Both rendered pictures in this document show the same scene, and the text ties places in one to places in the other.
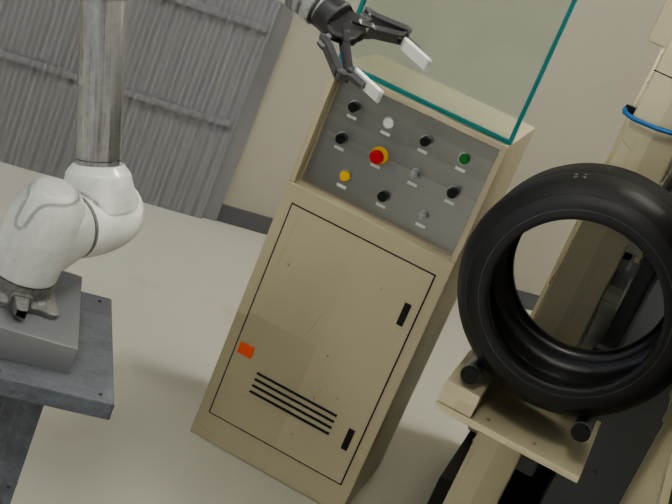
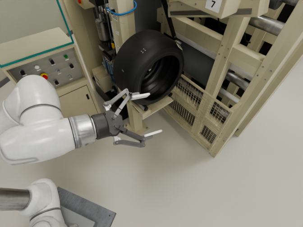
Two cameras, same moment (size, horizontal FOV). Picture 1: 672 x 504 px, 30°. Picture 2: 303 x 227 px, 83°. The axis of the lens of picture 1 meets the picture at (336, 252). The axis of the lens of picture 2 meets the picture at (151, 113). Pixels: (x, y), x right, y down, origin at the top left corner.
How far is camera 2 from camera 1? 2.06 m
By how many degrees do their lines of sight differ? 50
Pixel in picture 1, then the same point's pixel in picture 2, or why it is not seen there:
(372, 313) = (81, 102)
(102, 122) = (11, 202)
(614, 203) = (159, 51)
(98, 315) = (66, 196)
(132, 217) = (52, 188)
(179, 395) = not seen: hidden behind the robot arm
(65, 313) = (75, 219)
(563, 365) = (145, 82)
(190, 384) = not seen: hidden behind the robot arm
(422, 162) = (56, 66)
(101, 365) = (94, 207)
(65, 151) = not seen: outside the picture
